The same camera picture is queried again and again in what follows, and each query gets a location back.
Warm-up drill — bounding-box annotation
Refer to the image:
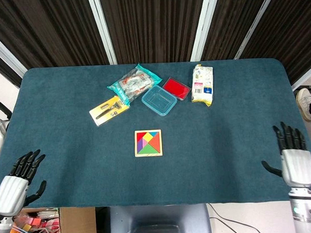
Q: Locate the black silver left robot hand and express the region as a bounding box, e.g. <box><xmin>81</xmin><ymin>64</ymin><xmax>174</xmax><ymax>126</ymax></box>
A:
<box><xmin>0</xmin><ymin>149</ymin><xmax>49</xmax><ymax>217</ymax></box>

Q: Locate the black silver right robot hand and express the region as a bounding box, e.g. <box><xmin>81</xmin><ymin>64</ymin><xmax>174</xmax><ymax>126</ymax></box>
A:
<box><xmin>259</xmin><ymin>120</ymin><xmax>311</xmax><ymax>189</ymax></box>

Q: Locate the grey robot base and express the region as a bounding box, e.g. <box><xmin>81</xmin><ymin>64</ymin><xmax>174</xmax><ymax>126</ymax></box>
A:
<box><xmin>109</xmin><ymin>202</ymin><xmax>213</xmax><ymax>233</ymax></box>

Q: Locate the green triangle tangram piece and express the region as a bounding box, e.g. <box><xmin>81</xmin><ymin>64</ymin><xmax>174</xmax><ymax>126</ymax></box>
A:
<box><xmin>141</xmin><ymin>143</ymin><xmax>159</xmax><ymax>154</ymax></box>

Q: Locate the pile of colourful packets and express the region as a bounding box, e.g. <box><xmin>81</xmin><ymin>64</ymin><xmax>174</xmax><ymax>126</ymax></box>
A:
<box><xmin>5</xmin><ymin>207</ymin><xmax>60</xmax><ymax>233</ymax></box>

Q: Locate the white sneaker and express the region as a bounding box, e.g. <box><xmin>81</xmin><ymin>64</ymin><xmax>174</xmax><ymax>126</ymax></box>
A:
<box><xmin>295</xmin><ymin>87</ymin><xmax>311</xmax><ymax>122</ymax></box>

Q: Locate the teal table cloth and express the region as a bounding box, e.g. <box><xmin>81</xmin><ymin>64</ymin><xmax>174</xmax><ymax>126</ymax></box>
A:
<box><xmin>0</xmin><ymin>56</ymin><xmax>311</xmax><ymax>212</ymax></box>

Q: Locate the brown cardboard box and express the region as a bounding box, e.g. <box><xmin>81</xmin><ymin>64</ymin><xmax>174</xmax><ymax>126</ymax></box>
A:
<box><xmin>59</xmin><ymin>206</ymin><xmax>97</xmax><ymax>233</ymax></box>

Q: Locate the black chair armrest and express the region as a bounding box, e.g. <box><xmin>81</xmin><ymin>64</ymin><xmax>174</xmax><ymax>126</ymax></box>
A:
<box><xmin>0</xmin><ymin>98</ymin><xmax>12</xmax><ymax>120</ymax></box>

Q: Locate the yellow razor blister pack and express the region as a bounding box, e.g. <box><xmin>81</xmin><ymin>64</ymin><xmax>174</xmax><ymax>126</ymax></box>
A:
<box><xmin>88</xmin><ymin>95</ymin><xmax>131</xmax><ymax>127</ymax></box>

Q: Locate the white yellow paper package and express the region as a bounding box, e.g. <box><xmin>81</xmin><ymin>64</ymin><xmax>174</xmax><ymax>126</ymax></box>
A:
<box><xmin>189</xmin><ymin>63</ymin><xmax>215</xmax><ymax>108</ymax></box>

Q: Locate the dark brown divider panel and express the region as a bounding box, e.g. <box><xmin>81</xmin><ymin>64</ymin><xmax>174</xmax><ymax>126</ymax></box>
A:
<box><xmin>0</xmin><ymin>0</ymin><xmax>111</xmax><ymax>71</ymax></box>
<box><xmin>99</xmin><ymin>0</ymin><xmax>208</xmax><ymax>66</ymax></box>
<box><xmin>240</xmin><ymin>0</ymin><xmax>311</xmax><ymax>86</ymax></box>
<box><xmin>200</xmin><ymin>0</ymin><xmax>274</xmax><ymax>61</ymax></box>

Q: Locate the red ink pad box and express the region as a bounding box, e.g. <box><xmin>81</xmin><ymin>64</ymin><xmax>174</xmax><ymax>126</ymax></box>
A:
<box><xmin>161</xmin><ymin>76</ymin><xmax>192</xmax><ymax>101</ymax></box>

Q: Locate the clear blue plastic container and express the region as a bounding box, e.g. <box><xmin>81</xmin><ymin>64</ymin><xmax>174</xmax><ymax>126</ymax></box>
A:
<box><xmin>140</xmin><ymin>85</ymin><xmax>178</xmax><ymax>118</ymax></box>

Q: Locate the teal clear snack bag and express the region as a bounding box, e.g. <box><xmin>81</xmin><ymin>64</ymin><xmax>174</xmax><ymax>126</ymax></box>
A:
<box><xmin>106</xmin><ymin>62</ymin><xmax>164</xmax><ymax>107</ymax></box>

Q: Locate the black floor cable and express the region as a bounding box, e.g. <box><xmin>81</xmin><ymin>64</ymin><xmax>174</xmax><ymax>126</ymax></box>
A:
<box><xmin>208</xmin><ymin>202</ymin><xmax>263</xmax><ymax>233</ymax></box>

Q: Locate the white divider post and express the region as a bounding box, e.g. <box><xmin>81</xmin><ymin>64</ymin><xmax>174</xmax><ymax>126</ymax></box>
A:
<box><xmin>87</xmin><ymin>0</ymin><xmax>118</xmax><ymax>66</ymax></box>
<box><xmin>188</xmin><ymin>0</ymin><xmax>222</xmax><ymax>62</ymax></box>
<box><xmin>0</xmin><ymin>29</ymin><xmax>28</xmax><ymax>75</ymax></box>
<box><xmin>232</xmin><ymin>0</ymin><xmax>281</xmax><ymax>60</ymax></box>
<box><xmin>291</xmin><ymin>66</ymin><xmax>311</xmax><ymax>91</ymax></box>

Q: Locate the wooden tangram frame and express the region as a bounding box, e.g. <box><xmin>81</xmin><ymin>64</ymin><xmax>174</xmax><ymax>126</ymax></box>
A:
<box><xmin>133</xmin><ymin>129</ymin><xmax>163</xmax><ymax>157</ymax></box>

